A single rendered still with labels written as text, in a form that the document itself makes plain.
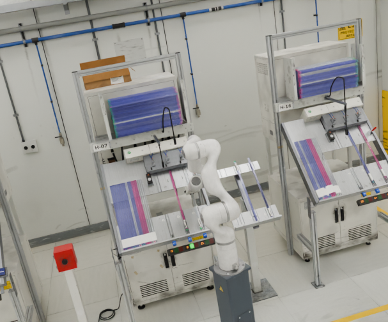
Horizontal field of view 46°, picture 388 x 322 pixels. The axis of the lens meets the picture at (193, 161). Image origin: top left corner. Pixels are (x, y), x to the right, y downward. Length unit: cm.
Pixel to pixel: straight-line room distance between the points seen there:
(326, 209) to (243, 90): 182
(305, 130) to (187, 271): 145
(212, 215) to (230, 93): 266
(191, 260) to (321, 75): 177
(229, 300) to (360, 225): 169
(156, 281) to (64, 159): 188
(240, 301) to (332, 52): 214
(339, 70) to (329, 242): 142
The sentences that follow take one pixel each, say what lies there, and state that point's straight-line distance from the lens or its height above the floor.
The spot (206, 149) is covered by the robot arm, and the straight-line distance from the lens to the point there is 265.
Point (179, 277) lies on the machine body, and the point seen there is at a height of 21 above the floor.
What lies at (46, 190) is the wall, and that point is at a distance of 508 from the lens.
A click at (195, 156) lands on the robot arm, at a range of 264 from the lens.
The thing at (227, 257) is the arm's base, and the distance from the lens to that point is 272.
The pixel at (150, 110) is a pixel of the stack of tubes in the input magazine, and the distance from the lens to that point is 333.
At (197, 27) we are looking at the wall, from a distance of 489.
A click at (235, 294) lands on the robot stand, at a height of 57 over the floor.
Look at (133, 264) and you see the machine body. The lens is 359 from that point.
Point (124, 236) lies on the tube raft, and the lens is 320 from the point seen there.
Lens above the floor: 223
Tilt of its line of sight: 19 degrees down
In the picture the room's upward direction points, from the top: 10 degrees counter-clockwise
